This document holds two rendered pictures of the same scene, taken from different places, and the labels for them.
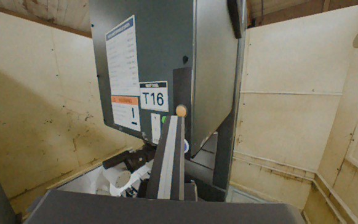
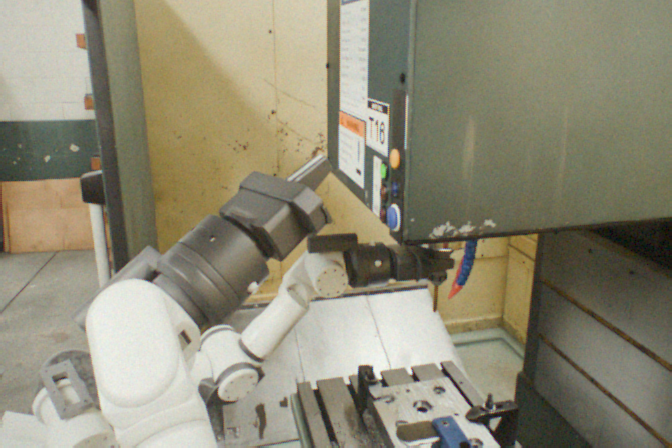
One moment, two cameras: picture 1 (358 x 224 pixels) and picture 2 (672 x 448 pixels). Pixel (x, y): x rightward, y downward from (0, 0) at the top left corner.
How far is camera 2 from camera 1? 0.53 m
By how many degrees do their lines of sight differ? 42
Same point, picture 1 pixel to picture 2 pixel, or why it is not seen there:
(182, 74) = (399, 99)
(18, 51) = not seen: outside the picture
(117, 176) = (322, 270)
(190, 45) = (407, 59)
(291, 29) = not seen: outside the picture
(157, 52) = (384, 54)
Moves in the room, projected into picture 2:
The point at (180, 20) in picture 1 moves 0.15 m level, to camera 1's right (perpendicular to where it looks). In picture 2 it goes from (402, 18) to (521, 13)
